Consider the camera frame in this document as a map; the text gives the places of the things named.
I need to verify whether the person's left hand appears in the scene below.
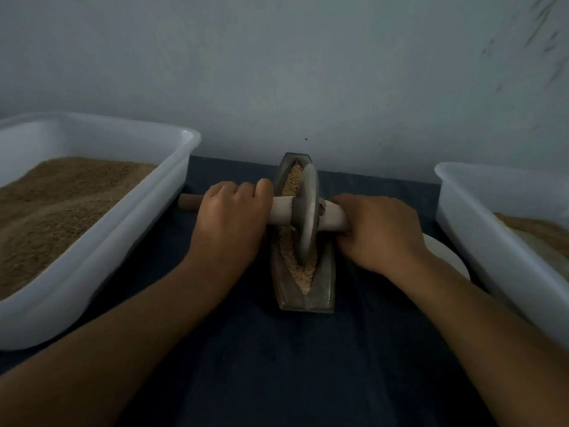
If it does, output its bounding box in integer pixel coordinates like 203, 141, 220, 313
182, 179, 276, 281

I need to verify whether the metal grinding wheel with handle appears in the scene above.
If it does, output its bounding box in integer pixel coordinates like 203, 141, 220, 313
178, 163, 351, 267

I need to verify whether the white round plate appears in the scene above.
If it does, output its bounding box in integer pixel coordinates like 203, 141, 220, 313
421, 232, 471, 283

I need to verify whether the person's right forearm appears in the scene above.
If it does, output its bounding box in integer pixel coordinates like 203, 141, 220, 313
386, 255, 569, 427

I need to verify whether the person's left forearm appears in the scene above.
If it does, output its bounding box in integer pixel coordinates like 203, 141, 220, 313
0, 260, 236, 427

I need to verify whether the dark blue table cloth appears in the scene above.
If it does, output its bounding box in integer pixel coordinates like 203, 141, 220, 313
0, 155, 535, 427

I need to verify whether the boat-shaped metal grinding trough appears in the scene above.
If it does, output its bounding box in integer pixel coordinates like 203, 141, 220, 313
272, 152, 338, 314

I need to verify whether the white plastic tub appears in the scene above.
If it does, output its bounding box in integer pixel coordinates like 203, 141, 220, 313
0, 111, 202, 352
434, 161, 569, 350

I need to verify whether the large brown grain heap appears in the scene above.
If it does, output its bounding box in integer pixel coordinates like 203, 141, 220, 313
493, 212, 569, 259
0, 156, 158, 301

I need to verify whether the person's right hand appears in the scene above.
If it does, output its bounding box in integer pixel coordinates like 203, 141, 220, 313
331, 193, 430, 279

